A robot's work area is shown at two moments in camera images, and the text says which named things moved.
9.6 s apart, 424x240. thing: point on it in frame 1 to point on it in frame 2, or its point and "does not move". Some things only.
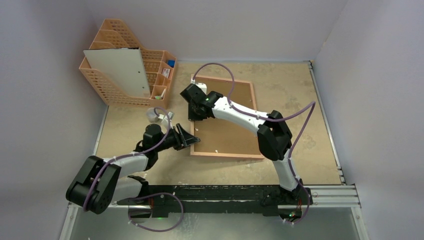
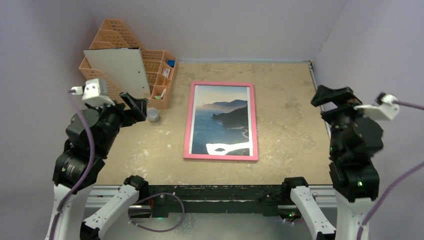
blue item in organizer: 171,63 does not move
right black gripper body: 195,111 to 336,103
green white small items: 158,97 does not move
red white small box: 166,72 does not move
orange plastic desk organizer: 159,66 does not move
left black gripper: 186,139 to 139,106
